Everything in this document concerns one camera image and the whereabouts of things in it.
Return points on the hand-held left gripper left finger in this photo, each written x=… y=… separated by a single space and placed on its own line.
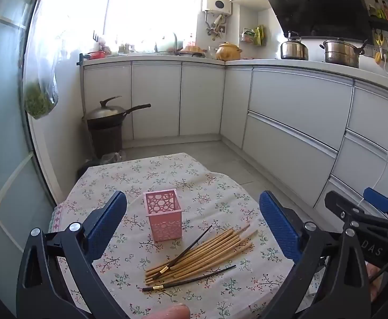
x=109 y=222

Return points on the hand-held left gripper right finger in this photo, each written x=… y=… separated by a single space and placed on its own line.
x=278 y=229

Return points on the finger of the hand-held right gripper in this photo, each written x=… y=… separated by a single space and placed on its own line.
x=376 y=200
x=338 y=202

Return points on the pink perforated utensil holder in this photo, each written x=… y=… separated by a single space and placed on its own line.
x=165 y=226

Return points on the pile of bamboo chopsticks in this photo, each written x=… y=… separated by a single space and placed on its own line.
x=207 y=256

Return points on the person's right hand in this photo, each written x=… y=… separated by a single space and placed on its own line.
x=374 y=287

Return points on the person's left hand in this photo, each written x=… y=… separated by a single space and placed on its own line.
x=172 y=313

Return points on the clear plastic bag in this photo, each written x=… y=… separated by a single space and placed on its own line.
x=114 y=158

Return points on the floral tablecloth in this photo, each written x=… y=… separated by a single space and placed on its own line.
x=213 y=189

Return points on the dark brown bin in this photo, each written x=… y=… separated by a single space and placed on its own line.
x=105 y=143

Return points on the black chopstick with gold band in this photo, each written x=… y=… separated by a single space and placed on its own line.
x=194 y=279
x=194 y=244

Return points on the white kitchen base cabinets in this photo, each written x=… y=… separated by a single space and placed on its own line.
x=297 y=106

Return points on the steel wok lid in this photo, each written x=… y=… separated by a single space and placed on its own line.
x=105 y=111

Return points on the frosted glass sliding door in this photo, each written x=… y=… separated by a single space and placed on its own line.
x=4 y=139

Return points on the hanging bag of greens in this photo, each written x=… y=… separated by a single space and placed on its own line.
x=37 y=103

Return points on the steel cooking pot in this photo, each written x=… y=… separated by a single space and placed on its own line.
x=341 y=53

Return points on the steel kettle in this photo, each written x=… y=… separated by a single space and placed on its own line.
x=293 y=50

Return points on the red plastic basket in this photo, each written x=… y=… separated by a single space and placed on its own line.
x=97 y=55

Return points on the cluster of small bottles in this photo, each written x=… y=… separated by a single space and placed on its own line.
x=125 y=49

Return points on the yellow clay pot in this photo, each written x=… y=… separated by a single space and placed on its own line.
x=228 y=52

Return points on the kitchen faucet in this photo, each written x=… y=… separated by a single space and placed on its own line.
x=170 y=43

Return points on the shelf of condiment packets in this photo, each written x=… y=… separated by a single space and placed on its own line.
x=381 y=10

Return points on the wicker basket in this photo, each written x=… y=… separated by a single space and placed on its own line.
x=192 y=50

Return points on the black range hood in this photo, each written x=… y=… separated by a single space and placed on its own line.
x=317 y=3

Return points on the kitchen window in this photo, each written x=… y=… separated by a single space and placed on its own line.
x=150 y=6

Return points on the wall rack with packets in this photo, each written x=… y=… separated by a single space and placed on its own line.
x=252 y=36

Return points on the wall socket with pipes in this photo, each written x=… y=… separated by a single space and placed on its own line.
x=215 y=26

